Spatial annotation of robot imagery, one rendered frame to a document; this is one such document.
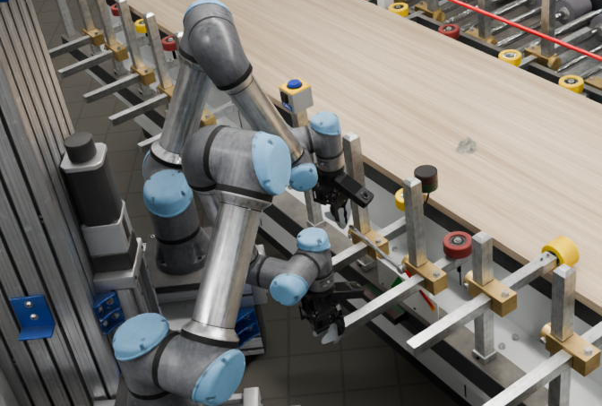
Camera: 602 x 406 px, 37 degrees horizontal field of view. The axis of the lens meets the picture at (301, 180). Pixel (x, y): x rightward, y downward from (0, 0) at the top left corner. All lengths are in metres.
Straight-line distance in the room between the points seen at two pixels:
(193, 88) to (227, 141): 0.46
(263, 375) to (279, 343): 0.17
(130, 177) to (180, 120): 2.42
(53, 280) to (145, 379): 0.30
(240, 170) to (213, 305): 0.26
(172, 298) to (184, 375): 0.62
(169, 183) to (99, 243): 0.32
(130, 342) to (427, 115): 1.52
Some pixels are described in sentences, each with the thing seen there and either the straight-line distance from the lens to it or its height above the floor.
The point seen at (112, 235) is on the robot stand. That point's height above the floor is 1.35.
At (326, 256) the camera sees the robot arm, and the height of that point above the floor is 1.13.
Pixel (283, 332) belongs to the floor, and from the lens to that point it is 3.58.
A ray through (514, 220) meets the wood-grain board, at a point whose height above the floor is 0.90.
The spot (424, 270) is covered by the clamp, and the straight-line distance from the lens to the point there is 2.45.
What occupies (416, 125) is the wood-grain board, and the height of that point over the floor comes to 0.90.
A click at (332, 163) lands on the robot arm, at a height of 1.15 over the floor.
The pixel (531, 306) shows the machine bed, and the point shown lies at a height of 0.73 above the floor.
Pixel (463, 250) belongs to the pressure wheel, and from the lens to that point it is 2.46.
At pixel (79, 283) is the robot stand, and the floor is 1.30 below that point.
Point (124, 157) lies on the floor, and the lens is 4.83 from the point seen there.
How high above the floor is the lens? 2.49
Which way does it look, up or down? 35 degrees down
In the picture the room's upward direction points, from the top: 9 degrees counter-clockwise
